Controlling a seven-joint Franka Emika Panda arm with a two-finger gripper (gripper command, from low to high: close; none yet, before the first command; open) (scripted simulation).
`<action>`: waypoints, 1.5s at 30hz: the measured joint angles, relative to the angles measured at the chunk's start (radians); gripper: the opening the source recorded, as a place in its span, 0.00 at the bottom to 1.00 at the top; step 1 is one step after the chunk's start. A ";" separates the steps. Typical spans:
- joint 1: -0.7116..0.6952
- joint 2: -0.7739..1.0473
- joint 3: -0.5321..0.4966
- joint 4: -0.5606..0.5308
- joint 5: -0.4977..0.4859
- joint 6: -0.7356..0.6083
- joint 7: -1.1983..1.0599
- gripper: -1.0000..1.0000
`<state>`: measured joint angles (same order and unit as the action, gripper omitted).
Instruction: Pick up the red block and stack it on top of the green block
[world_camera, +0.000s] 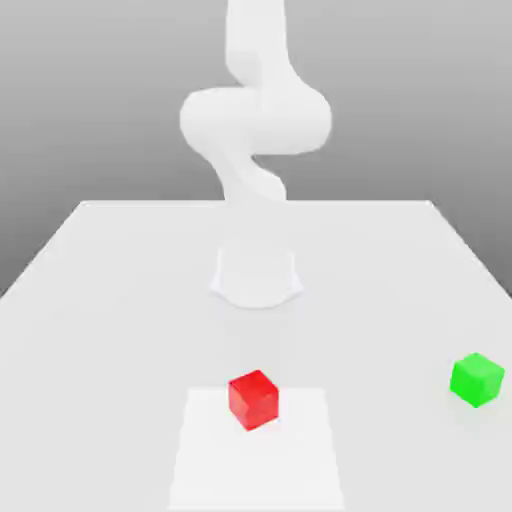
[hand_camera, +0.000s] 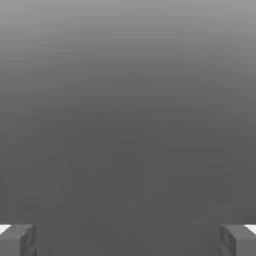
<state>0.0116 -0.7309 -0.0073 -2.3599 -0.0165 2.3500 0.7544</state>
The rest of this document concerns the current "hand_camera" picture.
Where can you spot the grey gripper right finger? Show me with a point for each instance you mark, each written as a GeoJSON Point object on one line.
{"type": "Point", "coordinates": [240, 242]}

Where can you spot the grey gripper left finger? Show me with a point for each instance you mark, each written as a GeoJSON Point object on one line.
{"type": "Point", "coordinates": [16, 242]}

